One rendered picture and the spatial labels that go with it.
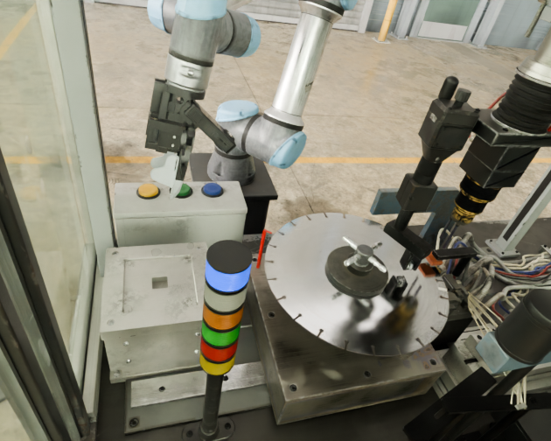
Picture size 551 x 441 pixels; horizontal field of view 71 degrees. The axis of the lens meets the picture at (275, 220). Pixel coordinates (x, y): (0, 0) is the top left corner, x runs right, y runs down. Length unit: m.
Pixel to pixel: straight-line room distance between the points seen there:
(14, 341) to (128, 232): 0.52
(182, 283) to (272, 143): 0.50
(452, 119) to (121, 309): 0.57
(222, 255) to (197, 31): 0.40
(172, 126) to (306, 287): 0.36
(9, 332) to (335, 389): 0.47
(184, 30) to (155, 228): 0.41
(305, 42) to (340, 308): 0.67
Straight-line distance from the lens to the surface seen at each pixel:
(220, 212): 0.86
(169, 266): 0.73
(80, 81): 0.63
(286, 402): 0.66
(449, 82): 0.63
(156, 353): 0.72
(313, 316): 0.62
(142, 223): 0.86
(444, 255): 0.79
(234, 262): 0.38
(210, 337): 0.46
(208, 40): 0.68
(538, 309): 0.54
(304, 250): 0.71
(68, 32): 0.61
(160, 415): 0.74
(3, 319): 0.37
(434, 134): 0.60
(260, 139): 1.07
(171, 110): 0.72
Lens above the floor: 1.43
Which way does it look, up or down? 39 degrees down
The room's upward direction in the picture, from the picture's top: 12 degrees clockwise
